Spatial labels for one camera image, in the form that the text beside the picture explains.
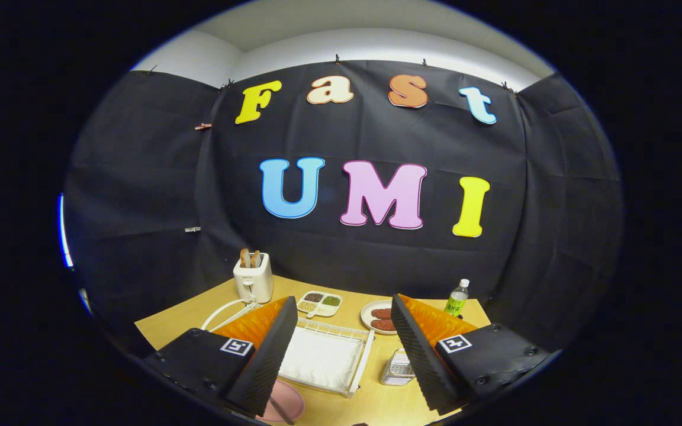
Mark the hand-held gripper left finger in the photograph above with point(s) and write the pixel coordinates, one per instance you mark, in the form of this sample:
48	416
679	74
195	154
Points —
264	367

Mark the white ribbed drain mat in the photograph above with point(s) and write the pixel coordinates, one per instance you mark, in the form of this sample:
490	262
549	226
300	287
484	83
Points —
320	358

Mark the white toaster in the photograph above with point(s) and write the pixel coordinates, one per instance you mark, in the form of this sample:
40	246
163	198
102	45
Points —
253	284

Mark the pink clothespin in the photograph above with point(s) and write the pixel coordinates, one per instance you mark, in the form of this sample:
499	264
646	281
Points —
203	126

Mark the toast slice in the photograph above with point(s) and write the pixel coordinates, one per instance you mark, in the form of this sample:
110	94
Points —
245	258
256	259

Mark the white divided dish with beans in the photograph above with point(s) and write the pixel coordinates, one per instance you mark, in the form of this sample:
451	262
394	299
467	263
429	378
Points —
319	303

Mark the white plate with meat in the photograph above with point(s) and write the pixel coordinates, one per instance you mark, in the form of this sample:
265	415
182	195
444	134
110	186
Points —
366	316

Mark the green label drink bottle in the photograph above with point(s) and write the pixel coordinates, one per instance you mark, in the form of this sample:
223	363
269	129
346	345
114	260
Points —
454	305

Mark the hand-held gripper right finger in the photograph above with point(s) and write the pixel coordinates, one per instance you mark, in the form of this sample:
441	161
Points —
421	361

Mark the pink plate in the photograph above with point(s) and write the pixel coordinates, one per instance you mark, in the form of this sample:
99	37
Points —
293	399

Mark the brown meat piece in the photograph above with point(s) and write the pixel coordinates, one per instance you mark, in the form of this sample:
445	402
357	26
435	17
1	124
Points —
383	325
381	313

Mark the black backdrop cloth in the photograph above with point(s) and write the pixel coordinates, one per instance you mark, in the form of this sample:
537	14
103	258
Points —
140	177

